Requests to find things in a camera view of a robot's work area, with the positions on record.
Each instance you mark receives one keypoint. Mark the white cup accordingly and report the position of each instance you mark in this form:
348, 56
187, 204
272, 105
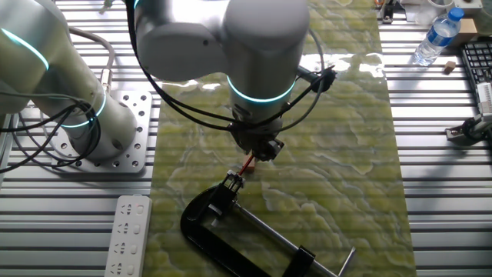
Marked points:
441, 4

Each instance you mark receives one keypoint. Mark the small wooden cube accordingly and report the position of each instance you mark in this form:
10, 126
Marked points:
449, 67

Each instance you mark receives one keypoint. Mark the black keyboard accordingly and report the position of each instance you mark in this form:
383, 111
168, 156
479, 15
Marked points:
478, 59

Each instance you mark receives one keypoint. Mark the large wooden block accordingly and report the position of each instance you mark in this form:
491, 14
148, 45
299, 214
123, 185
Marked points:
468, 32

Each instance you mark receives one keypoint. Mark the red pencil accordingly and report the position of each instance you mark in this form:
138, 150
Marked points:
246, 164

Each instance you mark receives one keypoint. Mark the black C-clamp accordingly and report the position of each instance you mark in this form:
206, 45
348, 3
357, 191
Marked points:
192, 227

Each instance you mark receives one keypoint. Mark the white power strip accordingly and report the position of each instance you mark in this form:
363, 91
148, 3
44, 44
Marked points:
128, 238

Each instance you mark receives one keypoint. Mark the clear water bottle blue cap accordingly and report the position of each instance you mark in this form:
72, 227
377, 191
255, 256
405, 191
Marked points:
438, 36

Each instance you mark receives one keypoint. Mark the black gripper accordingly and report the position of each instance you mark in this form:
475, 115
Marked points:
253, 134

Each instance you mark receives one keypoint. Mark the black bracket stand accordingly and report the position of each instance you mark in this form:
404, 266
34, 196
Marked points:
386, 11

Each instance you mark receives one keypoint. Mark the green marble pattern mat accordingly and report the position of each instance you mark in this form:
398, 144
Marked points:
326, 173

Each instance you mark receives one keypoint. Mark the black pencil sharpener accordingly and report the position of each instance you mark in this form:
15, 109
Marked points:
233, 181

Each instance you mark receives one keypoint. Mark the white box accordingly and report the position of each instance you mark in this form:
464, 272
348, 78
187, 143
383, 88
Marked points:
468, 4

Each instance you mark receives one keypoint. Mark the silver ribbed depth camera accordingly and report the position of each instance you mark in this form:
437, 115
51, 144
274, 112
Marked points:
485, 98

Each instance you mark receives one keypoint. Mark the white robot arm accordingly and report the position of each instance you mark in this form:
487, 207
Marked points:
265, 38

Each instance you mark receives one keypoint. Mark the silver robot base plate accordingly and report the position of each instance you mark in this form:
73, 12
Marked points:
138, 154

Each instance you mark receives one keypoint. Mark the small wooden block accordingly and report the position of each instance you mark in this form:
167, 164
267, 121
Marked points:
251, 166

